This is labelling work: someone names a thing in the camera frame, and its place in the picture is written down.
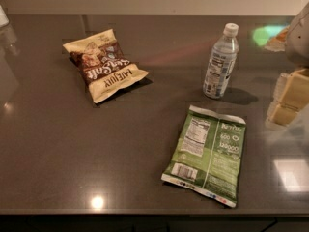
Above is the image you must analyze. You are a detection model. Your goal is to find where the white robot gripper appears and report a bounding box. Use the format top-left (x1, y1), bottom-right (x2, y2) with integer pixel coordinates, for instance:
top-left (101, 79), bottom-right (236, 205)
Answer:
top-left (279, 2), bottom-right (309, 111)

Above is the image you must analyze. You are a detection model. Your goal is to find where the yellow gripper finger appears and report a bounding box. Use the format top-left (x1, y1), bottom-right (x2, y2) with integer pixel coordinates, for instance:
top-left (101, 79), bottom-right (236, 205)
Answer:
top-left (268, 103), bottom-right (297, 126)

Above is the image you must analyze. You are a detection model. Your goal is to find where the clear blue plastic water bottle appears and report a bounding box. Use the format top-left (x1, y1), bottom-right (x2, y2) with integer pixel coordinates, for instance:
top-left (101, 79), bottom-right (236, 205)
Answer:
top-left (203, 23), bottom-right (239, 99)

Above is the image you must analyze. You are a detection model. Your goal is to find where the green chip bag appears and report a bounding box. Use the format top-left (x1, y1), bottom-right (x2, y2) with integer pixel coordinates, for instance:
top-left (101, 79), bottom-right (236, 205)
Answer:
top-left (161, 106), bottom-right (246, 208)

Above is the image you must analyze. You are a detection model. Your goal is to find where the brown chip bag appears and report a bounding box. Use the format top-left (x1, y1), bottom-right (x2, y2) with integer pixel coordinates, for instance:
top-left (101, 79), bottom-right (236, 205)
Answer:
top-left (64, 29), bottom-right (149, 103)

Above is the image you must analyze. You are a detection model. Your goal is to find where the white object at table corner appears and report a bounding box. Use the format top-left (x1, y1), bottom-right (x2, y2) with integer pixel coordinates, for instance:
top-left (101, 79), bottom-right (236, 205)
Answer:
top-left (0, 5), bottom-right (9, 27)

